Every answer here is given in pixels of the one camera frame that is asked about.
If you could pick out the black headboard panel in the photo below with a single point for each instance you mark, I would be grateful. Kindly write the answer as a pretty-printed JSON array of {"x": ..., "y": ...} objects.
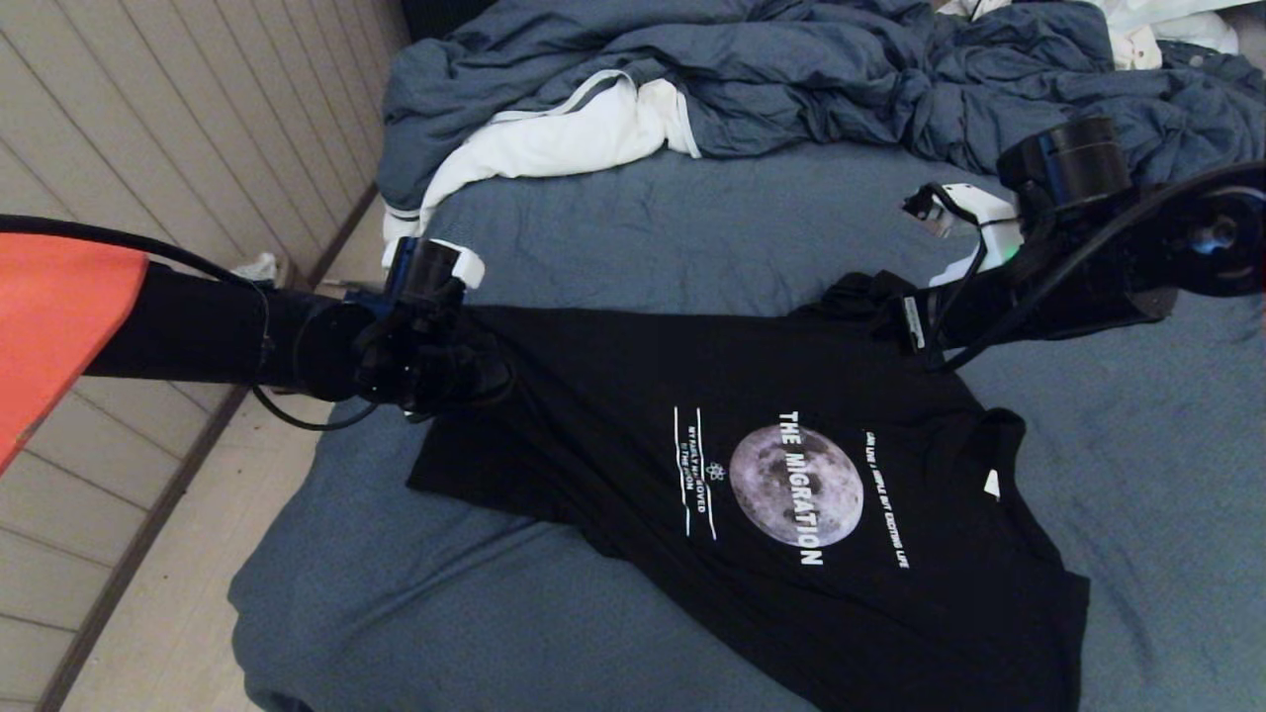
[{"x": 435, "y": 18}]

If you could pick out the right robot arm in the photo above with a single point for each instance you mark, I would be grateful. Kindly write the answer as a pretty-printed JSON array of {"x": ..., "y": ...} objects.
[{"x": 1212, "y": 237}]

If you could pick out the white blanket grey stripe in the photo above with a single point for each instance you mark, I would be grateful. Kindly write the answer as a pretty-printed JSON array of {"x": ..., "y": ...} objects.
[{"x": 554, "y": 143}]

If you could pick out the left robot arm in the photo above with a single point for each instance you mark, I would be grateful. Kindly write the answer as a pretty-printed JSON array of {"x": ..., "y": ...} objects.
[{"x": 148, "y": 336}]

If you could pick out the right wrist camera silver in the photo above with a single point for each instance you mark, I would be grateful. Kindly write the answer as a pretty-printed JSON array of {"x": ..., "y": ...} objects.
[{"x": 930, "y": 213}]

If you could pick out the blue bed sheet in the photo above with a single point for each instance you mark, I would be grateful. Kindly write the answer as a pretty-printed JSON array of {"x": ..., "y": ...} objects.
[{"x": 692, "y": 227}]

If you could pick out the black moon print T-shirt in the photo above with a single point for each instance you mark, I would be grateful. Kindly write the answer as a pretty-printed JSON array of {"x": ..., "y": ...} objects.
[{"x": 791, "y": 494}]

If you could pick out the crumpled blue duvet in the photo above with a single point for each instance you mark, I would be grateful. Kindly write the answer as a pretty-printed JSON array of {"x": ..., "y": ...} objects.
[{"x": 791, "y": 79}]

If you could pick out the right motor cylinder white bracket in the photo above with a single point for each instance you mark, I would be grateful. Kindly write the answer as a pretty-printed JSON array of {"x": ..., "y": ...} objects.
[{"x": 1063, "y": 168}]

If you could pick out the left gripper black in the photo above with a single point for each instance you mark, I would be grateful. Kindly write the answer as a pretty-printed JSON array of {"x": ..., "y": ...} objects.
[{"x": 435, "y": 361}]

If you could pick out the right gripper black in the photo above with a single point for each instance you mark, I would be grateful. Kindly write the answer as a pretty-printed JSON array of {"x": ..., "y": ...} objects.
[{"x": 1048, "y": 302}]

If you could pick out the clear plastic bin liner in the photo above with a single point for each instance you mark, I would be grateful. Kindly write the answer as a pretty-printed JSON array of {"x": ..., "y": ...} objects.
[{"x": 259, "y": 267}]

